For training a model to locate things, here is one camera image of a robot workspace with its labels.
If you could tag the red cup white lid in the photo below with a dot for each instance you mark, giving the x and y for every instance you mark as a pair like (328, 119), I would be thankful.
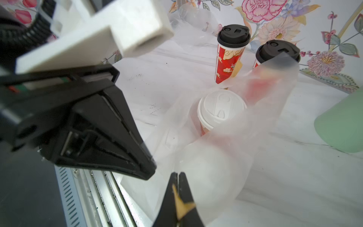
(217, 107)
(216, 174)

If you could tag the green straw holder cup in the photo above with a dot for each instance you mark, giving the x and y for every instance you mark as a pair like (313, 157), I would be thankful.
(342, 126)

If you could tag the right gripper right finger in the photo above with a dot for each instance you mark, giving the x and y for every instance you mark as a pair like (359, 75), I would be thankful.
(187, 214)

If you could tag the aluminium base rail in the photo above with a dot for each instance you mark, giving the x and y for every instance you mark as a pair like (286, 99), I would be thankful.
(93, 198)

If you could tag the stack of clear bags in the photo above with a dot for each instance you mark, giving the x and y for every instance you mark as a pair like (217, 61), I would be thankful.
(193, 27)

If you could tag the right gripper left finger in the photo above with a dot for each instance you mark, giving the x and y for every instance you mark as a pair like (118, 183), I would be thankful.
(167, 216)

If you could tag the red cup black lid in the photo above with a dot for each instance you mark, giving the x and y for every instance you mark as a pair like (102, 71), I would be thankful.
(273, 48)
(232, 41)

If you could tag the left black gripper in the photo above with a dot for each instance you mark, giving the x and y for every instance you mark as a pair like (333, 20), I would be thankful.
(98, 132)

